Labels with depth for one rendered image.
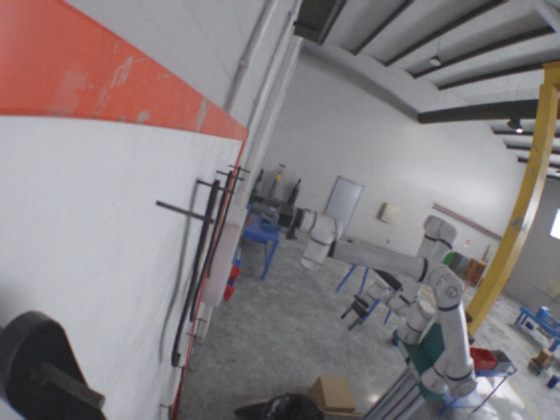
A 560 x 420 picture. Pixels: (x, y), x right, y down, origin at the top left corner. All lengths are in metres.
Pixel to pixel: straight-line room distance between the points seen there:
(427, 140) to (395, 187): 2.55
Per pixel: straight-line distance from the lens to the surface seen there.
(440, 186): 12.24
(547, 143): 2.76
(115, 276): 0.29
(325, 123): 9.79
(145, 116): 0.23
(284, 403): 2.22
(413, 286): 1.63
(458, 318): 1.18
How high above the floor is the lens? 2.36
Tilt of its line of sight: 13 degrees down
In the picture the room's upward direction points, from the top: 19 degrees clockwise
